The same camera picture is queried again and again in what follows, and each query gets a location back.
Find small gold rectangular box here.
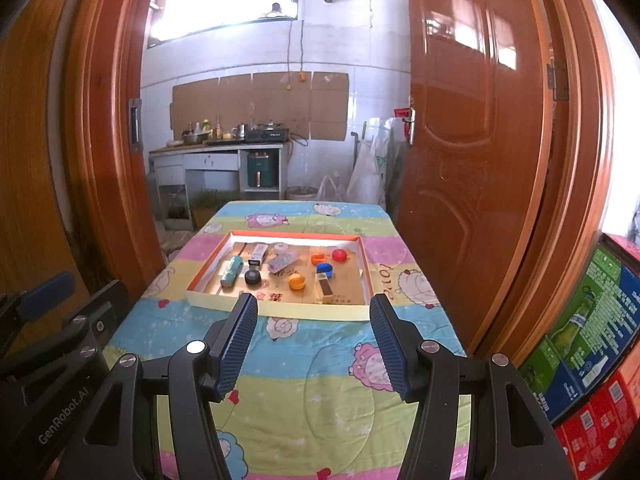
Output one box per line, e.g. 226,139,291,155
315,272,335,305

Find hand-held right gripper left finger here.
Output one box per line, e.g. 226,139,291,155
55,291,259,480

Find red printed carton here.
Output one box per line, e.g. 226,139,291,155
552,360,640,480

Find clear plastic packet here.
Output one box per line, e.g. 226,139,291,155
266,252,301,275

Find small teal box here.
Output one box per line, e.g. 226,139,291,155
220,256,244,287

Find large white plastic bag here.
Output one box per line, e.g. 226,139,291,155
347,132,388,206

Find green kitchen appliance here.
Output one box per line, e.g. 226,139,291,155
247,151,278,192

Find cardboard sheet on wall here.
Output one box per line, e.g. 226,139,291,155
170,71,350,141

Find green printed carton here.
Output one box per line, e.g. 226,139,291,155
520,232,640,423

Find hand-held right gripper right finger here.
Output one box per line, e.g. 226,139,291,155
369,294,576,480

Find dark pot on sill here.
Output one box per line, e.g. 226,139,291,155
257,2,296,20

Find hanging cable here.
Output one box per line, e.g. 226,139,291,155
287,20,305,75

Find window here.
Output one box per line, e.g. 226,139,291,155
147,0,301,48

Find metal door hinge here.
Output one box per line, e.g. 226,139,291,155
546,60,570,102

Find wooden door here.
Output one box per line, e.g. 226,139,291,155
397,0,551,348

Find white kitchen counter cabinet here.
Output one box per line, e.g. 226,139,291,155
149,141,293,221

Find metal strike plate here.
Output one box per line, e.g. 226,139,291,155
128,99,144,155

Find wooden side panel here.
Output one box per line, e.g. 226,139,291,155
0,10,96,341

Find black gas stove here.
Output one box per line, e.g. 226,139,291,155
244,127,291,143

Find shallow cardboard box tray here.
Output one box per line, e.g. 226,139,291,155
186,230,375,322

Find small white plastic bag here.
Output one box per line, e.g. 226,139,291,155
317,176,346,202

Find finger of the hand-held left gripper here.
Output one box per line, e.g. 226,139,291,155
0,272,76,343
0,280,128,381

